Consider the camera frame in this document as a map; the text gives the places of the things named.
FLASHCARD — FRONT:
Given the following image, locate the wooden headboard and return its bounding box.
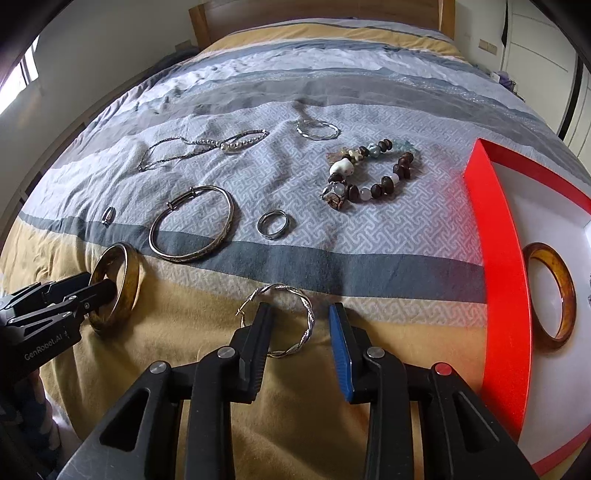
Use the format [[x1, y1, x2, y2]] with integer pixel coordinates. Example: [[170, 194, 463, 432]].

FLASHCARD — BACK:
[[188, 0, 455, 49]]

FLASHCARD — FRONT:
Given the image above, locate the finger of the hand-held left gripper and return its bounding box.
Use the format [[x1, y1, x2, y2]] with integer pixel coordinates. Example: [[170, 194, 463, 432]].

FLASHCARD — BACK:
[[58, 278, 117, 325], [9, 271, 92, 306]]

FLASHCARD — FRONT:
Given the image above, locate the red jewelry box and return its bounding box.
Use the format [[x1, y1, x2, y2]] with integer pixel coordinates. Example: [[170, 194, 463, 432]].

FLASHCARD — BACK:
[[464, 137, 591, 476]]

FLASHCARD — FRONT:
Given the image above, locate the silver bangle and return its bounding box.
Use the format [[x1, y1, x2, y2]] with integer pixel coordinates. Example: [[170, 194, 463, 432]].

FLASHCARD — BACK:
[[148, 185, 235, 264]]

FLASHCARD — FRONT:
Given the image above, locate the brown beaded bracelet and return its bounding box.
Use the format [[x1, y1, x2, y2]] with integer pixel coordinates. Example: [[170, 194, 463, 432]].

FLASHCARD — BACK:
[[320, 137, 423, 210]]

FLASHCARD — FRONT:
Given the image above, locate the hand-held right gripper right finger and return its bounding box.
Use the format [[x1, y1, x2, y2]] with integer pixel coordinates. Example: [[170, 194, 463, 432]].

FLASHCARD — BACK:
[[328, 302, 541, 480]]

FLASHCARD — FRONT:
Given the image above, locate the silver twisted hoop earring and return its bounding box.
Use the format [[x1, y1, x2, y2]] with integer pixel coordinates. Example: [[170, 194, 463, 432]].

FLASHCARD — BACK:
[[295, 119, 341, 141], [236, 283, 315, 360]]

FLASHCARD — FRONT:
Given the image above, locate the wide silver ring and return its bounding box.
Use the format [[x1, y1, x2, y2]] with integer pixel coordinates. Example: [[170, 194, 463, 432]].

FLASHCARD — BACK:
[[257, 210, 291, 241]]

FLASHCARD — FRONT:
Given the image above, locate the white wardrobe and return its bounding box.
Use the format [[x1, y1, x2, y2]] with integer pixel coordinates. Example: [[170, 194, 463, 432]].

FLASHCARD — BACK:
[[501, 0, 591, 139]]

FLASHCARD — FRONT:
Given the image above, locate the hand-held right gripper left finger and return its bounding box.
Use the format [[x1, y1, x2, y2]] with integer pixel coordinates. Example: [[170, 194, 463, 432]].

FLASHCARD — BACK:
[[55, 302, 274, 480]]

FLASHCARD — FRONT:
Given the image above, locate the amber bangle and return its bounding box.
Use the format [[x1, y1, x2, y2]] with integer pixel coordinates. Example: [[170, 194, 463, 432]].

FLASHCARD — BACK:
[[87, 242, 146, 337], [522, 241, 578, 352]]

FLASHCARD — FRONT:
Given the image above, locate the pearl bracelet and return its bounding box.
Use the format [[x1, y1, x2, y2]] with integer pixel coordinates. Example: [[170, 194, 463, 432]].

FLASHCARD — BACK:
[[217, 128, 270, 155]]

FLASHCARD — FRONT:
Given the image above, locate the striped quilt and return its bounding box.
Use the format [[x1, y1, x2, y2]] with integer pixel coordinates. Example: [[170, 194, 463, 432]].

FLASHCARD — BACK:
[[0, 16, 591, 480]]

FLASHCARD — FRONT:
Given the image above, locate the thin silver chain necklace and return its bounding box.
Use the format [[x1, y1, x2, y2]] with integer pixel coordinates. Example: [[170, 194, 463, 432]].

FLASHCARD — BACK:
[[137, 135, 222, 174]]

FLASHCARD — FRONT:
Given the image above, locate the window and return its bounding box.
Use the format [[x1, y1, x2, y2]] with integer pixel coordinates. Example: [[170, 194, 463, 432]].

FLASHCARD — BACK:
[[0, 46, 40, 116]]

